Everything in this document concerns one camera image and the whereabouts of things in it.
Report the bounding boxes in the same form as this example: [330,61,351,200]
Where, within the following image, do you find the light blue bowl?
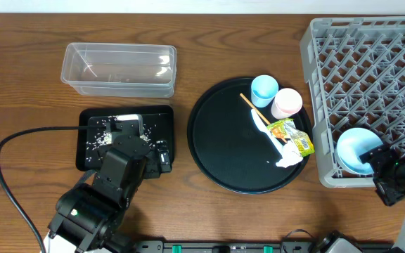
[335,128,383,175]

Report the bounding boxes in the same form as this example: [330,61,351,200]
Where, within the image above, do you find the rice grains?
[76,113,174,170]

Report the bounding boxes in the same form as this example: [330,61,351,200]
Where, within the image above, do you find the light blue cup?
[251,74,279,108]

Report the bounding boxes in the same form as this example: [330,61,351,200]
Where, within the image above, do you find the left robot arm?
[47,134,172,252]

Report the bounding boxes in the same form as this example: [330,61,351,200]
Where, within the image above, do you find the grey dishwasher rack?
[300,16,405,188]

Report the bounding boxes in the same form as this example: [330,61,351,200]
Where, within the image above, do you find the round black serving tray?
[187,77,309,194]

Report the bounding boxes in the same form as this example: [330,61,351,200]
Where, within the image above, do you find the black rectangular tray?
[75,105,175,171]

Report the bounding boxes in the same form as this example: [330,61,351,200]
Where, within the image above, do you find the crumpled white napkin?
[276,141,303,168]

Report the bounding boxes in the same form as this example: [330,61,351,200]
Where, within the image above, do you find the wooden chopstick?
[240,93,287,143]

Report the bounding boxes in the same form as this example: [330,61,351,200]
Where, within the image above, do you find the white plastic spoon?
[251,109,283,154]

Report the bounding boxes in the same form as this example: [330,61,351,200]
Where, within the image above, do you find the clear plastic bin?
[60,42,177,98]

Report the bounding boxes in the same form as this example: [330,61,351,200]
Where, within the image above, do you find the yellow snack wrapper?
[266,118,314,157]

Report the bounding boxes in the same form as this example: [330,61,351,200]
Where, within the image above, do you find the pink cup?
[271,88,303,119]

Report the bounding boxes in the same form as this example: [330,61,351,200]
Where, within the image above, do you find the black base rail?
[134,240,313,253]

